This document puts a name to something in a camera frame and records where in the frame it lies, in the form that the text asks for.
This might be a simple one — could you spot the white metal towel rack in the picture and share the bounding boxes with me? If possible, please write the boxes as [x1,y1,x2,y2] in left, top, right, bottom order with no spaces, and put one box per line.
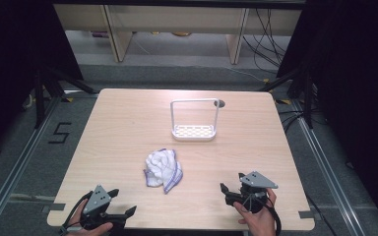
[169,97,221,143]

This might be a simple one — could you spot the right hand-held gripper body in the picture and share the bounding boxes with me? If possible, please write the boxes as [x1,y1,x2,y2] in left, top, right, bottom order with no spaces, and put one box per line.
[238,170,280,214]

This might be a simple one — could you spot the aluminium floor rail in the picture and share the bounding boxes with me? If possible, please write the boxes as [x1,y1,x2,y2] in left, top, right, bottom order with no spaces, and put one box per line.
[290,98,366,236]
[0,96,62,236]

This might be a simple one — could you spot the person's right hand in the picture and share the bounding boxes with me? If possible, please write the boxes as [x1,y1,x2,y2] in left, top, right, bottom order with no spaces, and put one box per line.
[234,189,278,236]

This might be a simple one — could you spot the black tape floor mark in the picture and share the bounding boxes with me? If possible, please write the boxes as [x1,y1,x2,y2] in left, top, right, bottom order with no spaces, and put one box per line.
[47,122,73,145]

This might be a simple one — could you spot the black metal stand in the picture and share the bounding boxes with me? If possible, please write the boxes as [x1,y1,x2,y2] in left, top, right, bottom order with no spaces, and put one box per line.
[258,66,317,130]
[33,66,99,130]

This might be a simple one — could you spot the white floor cable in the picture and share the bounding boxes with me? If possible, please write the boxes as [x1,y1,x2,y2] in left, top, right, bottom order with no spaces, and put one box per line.
[221,64,268,84]

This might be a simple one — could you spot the black curtain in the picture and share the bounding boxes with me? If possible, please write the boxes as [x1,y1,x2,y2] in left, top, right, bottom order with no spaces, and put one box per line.
[276,0,378,228]
[0,0,84,163]

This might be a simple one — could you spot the bundle of black hanging cables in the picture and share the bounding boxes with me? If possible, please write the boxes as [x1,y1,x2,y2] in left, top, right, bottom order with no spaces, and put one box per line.
[242,8,291,75]

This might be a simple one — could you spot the light wooden shelf unit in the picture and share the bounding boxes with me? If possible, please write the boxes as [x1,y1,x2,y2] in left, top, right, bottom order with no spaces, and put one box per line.
[52,3,303,65]

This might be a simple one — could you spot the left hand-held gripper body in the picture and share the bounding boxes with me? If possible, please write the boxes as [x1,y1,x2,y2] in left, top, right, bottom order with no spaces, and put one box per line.
[80,185,127,230]

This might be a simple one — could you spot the person's left hand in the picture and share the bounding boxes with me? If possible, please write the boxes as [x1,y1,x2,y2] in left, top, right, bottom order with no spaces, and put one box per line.
[66,199,114,236]

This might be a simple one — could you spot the grey tape strip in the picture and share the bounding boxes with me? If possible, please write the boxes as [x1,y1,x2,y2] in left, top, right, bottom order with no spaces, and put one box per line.
[297,209,316,220]
[41,203,67,214]

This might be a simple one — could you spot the white cloth with purple edge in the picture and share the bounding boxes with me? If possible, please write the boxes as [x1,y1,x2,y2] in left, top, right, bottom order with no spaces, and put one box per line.
[143,147,184,195]

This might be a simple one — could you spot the black floor cables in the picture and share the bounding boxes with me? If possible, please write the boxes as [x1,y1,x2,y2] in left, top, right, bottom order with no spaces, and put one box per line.
[276,108,310,133]

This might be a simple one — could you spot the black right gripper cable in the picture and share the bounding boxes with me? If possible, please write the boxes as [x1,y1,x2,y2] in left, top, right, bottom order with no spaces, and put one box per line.
[265,196,283,236]

